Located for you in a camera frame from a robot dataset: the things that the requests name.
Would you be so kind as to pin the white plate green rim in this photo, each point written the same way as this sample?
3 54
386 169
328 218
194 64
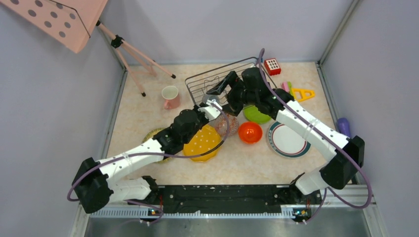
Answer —
285 142

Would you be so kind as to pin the yellow polka dot plate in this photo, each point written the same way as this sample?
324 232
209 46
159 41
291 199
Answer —
203 141

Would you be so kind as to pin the round bamboo tray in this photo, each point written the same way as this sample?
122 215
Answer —
151 134

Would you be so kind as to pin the yellow triangle toy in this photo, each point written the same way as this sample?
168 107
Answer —
301 95

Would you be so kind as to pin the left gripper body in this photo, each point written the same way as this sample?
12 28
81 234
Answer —
204 110

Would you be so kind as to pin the pink perforated stand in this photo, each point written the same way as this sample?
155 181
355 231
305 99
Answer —
72 22

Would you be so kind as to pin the orange bowl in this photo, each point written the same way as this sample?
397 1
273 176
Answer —
250 132

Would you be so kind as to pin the grey mug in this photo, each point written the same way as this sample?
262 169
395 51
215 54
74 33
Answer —
210 98

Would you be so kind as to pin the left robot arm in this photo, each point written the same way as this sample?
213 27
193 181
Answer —
98 183

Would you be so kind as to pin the pink toy block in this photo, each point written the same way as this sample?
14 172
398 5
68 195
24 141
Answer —
286 86

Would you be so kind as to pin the purple handle tool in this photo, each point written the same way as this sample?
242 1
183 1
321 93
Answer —
344 126

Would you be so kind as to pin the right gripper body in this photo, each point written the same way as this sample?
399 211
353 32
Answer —
236 97

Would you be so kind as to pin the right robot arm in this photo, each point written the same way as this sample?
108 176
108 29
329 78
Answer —
342 153

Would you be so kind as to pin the red toy block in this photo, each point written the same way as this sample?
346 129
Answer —
272 66

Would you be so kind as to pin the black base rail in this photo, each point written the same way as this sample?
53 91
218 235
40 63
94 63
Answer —
228 199

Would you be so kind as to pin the pink mug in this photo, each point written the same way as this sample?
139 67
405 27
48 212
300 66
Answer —
171 96

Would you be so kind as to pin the blue red patterned bowl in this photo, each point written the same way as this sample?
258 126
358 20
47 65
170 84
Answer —
224 125

